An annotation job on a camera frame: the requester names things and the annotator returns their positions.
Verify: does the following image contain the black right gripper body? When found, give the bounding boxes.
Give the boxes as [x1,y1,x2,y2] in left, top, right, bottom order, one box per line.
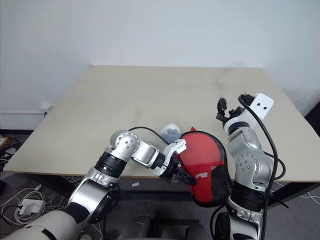
[227,93,256,118]

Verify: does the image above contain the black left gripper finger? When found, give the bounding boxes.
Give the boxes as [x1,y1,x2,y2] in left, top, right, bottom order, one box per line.
[175,165,199,187]

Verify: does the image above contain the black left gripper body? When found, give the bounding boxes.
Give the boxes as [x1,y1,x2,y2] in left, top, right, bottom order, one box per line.
[162,155,182,184]

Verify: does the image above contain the red paddle case black trim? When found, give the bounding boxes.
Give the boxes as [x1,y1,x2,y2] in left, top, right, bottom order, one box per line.
[173,126,234,208]

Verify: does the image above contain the clear bag of dark balls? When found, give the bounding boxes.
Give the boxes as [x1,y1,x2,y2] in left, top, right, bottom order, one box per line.
[159,123,182,144]

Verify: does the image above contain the beige wooden table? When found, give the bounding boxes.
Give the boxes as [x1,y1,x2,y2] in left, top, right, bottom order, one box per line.
[3,65,320,186]

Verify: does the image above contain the white power adapter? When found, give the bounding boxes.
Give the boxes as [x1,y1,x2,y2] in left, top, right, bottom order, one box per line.
[18,198,45,216]

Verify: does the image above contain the floor clutter pile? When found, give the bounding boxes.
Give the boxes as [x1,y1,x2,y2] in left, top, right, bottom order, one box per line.
[0,134,22,162]

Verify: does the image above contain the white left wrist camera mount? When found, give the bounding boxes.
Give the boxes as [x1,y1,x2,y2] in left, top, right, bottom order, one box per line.
[152,139,188,183]

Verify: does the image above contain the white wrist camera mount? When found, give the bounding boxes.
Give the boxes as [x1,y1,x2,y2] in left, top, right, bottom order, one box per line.
[233,92,274,126]
[152,139,188,183]

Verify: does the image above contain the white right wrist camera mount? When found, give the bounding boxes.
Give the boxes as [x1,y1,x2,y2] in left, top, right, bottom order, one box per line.
[233,92,274,126]

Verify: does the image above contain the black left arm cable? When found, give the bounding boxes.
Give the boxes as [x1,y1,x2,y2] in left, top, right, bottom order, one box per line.
[126,126,173,146]

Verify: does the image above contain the white wall outlet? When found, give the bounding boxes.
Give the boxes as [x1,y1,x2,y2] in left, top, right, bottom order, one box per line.
[38,102,55,113]

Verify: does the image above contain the white floor cables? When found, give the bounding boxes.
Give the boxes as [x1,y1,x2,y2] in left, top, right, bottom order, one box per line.
[0,184,72,227]

